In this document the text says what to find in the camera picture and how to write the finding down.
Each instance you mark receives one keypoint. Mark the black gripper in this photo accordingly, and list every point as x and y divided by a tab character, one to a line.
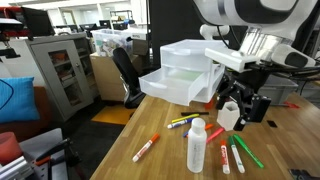
243	89

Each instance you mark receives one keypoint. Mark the white spray bottle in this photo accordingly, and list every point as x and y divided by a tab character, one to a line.
196	145

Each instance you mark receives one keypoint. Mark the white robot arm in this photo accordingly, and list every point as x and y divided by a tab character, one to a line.
276	31

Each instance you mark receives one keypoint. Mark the white square cup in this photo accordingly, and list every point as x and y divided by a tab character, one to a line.
228	115

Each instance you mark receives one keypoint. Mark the pink red marker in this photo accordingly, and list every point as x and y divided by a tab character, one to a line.
215	134

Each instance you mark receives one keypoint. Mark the green white marker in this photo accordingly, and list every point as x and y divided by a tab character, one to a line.
235	152

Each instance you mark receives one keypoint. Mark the yellow marker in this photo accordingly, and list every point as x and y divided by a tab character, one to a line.
185	117

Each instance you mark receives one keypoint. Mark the blue white marker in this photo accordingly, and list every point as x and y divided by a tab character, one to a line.
177	124

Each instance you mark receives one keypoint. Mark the black marker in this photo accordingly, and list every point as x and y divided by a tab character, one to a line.
194	113

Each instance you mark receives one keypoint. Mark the blue orange marker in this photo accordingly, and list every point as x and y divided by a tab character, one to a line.
185	135

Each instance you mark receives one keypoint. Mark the grey plastic crate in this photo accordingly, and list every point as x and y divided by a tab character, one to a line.
277	89

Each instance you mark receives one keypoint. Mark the open translucent drawer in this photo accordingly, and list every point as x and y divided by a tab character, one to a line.
173	85

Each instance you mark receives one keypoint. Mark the red white marker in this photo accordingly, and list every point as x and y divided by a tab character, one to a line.
225	162

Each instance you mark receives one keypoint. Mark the white plastic drawer unit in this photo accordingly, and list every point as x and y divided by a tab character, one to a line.
189	54

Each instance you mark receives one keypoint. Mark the orange marker white barrel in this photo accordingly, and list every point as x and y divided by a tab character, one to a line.
140	153

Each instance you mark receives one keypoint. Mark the black chair by cabinet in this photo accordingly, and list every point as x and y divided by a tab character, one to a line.
130	78

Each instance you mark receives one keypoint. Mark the clear storage bin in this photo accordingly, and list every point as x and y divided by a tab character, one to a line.
106	40

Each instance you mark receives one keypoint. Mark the grey metal cabinet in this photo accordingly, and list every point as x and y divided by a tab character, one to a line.
62	65

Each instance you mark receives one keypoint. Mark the blue cushion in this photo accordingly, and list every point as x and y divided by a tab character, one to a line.
17	100

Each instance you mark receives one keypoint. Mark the red cup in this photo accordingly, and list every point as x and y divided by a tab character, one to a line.
9	148

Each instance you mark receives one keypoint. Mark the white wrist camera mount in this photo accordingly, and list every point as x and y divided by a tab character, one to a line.
232	59

